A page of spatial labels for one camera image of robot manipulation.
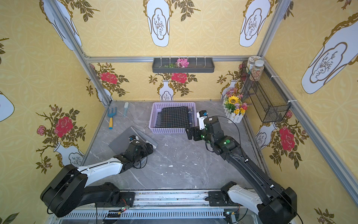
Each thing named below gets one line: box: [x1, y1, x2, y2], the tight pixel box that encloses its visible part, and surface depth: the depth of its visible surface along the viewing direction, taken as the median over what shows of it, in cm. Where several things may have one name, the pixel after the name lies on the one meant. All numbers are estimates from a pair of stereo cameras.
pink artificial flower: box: [175, 57, 190, 69], surface depth 90 cm
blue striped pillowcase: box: [187, 108, 195, 128], surface depth 105 cm
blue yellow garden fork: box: [107, 107, 118, 130], surface depth 111 cm
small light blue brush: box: [122, 101, 129, 118], surface depth 119 cm
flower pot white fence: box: [222, 87, 248, 124], surface depth 97 cm
